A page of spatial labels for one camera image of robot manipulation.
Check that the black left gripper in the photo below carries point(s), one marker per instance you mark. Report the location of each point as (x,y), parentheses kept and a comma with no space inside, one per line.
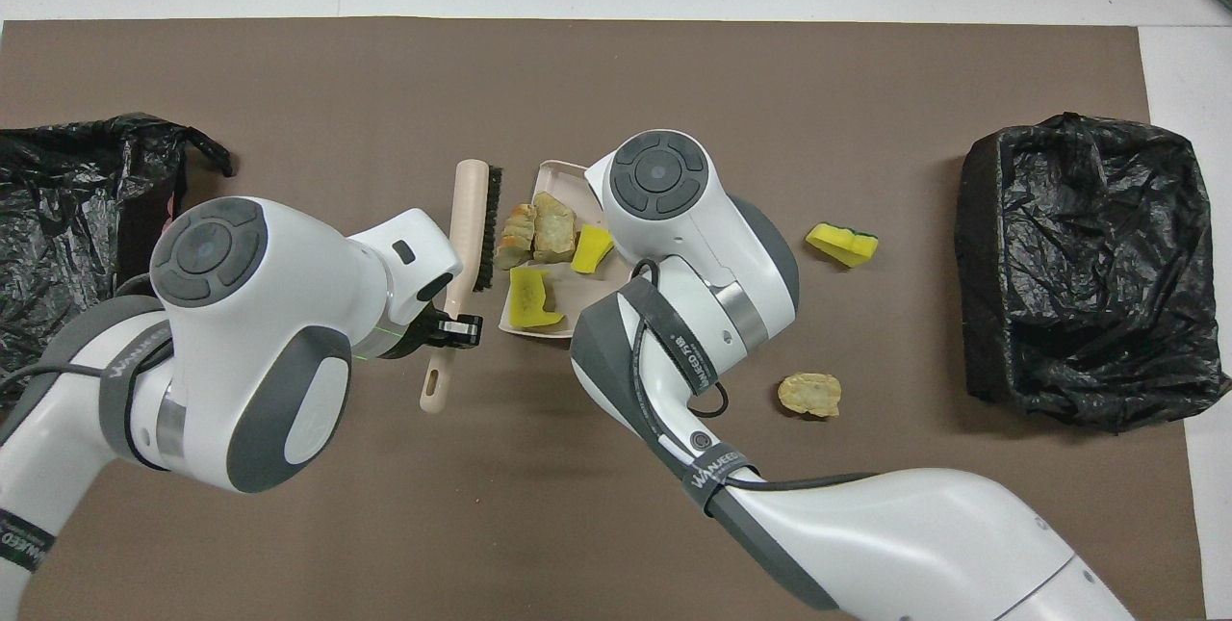
(409,332)

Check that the yellow sponge scrap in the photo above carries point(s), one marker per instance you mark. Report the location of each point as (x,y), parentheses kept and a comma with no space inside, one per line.
(592,248)
(532,300)

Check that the tan toy pastry piece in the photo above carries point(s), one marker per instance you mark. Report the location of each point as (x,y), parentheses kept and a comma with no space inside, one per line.
(555,228)
(517,236)

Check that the beige hand brush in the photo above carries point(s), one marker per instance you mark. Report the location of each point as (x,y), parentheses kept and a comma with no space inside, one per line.
(469,217)

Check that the beige plastic dustpan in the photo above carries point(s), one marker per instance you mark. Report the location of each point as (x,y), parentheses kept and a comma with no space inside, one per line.
(568,180)

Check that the small pale toy pastry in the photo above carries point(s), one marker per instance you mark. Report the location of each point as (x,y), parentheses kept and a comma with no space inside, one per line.
(808,394)

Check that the yellow green sponge piece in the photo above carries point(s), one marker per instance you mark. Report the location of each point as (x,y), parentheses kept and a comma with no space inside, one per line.
(842,244)

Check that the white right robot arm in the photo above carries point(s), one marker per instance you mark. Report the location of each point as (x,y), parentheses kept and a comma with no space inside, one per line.
(914,544)

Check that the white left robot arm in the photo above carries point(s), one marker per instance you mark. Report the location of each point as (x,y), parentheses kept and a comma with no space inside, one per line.
(241,361)

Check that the black bag lined pink bin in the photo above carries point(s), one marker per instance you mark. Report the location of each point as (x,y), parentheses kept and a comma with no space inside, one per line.
(58,217)

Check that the brown table mat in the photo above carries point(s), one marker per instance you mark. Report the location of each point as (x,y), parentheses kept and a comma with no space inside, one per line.
(674,72)

